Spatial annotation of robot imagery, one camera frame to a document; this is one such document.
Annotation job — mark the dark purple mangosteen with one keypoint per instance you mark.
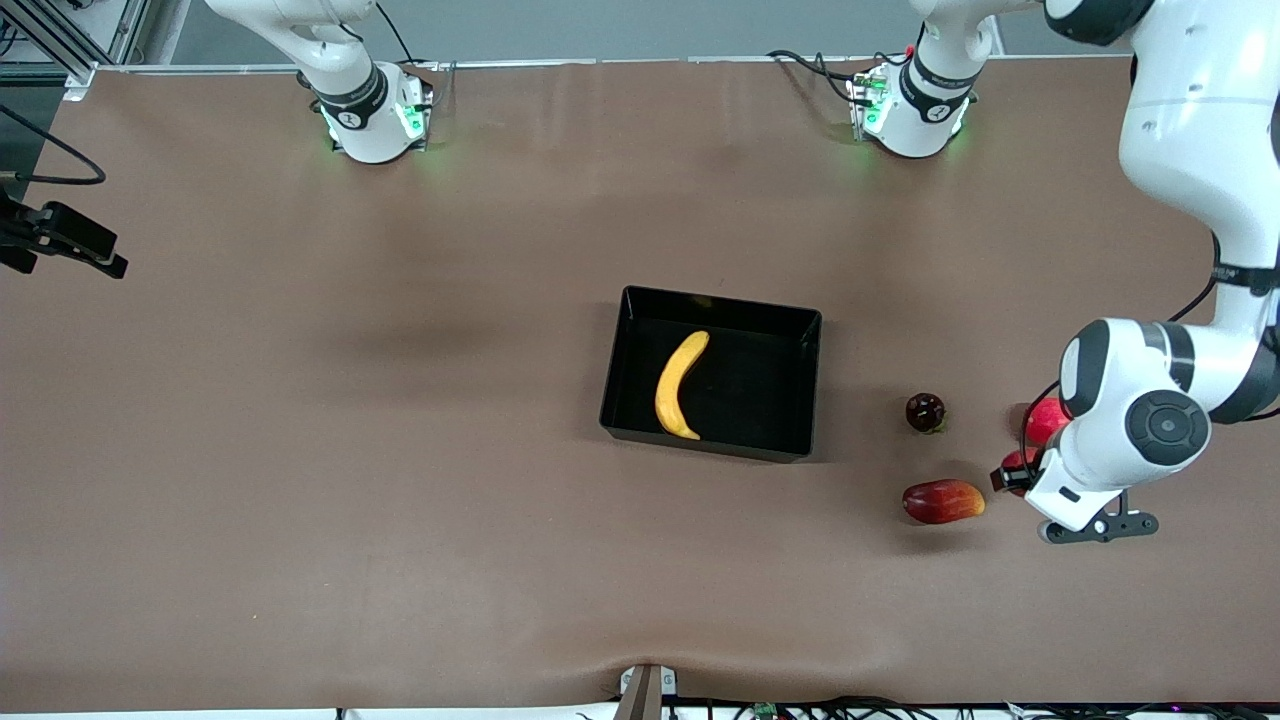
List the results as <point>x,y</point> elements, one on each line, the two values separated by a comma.
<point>925,412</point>

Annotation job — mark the metal table edge clamp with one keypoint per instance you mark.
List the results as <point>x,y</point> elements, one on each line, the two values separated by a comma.
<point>647,692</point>

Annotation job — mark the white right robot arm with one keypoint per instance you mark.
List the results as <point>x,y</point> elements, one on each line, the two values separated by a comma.
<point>350,90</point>

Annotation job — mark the red apple upper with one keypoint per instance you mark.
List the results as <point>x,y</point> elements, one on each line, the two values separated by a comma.
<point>1045,420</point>

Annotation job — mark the aluminium frame profile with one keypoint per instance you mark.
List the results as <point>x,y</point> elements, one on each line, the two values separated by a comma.
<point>60,35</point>

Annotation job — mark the red yellow apple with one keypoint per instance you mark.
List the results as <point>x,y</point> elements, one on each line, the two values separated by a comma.
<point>1020,472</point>

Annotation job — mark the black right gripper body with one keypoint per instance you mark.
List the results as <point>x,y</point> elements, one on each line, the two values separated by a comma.
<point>22,235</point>

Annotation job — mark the red yellow mango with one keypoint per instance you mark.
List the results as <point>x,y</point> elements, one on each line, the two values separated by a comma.
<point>942,502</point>

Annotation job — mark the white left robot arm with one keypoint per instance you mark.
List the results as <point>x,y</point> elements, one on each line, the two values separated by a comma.
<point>1180,130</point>

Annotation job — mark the black plastic box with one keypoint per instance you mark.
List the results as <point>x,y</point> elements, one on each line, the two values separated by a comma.
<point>760,400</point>

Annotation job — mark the yellow banana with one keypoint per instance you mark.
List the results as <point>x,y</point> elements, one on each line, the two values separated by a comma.
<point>678,385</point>

